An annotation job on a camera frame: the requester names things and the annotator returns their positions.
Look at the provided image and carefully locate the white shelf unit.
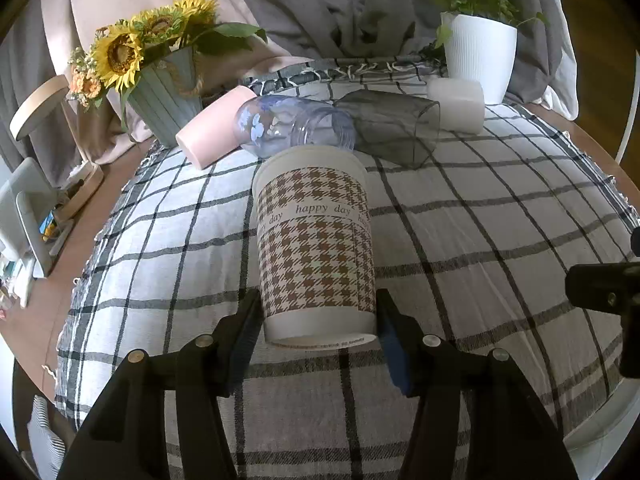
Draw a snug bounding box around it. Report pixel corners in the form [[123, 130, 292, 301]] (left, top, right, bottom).
[[1, 157, 74, 309]]

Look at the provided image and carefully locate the sunflower bouquet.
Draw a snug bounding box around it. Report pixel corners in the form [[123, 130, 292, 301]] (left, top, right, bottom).
[[68, 0, 268, 110]]

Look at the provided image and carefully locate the white frosted cup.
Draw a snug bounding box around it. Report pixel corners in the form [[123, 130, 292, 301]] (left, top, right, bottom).
[[427, 78, 485, 134]]

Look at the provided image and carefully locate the dark grey glass cup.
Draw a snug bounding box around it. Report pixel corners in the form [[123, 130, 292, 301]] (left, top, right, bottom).
[[335, 90, 440, 169]]

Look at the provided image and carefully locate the white ribbed plant pot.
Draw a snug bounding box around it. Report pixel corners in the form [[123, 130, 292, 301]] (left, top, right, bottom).
[[440, 12, 518, 105]]

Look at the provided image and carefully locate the beige cloth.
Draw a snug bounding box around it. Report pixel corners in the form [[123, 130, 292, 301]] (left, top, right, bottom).
[[41, 0, 258, 165]]

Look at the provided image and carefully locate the pale green ribbed vase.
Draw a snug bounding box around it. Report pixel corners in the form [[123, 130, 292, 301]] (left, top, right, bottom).
[[128, 47, 203, 148]]

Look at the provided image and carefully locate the houndstooth paper cup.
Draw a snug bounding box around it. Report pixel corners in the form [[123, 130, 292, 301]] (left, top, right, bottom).
[[253, 145, 376, 351]]

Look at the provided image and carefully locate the green potted plant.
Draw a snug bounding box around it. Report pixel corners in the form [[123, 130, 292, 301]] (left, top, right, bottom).
[[435, 0, 549, 28]]

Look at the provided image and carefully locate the checked tablecloth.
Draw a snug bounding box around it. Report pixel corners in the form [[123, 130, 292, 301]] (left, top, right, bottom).
[[54, 104, 639, 479]]

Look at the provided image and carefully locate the grey blanket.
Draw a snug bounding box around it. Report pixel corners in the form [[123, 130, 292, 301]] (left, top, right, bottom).
[[0, 0, 576, 172]]

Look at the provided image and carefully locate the clear blue floral cup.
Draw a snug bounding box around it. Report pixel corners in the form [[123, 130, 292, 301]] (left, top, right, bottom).
[[232, 96, 356, 159]]

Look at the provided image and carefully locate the pink cup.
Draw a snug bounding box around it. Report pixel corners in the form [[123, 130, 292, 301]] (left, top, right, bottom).
[[176, 86, 256, 170]]

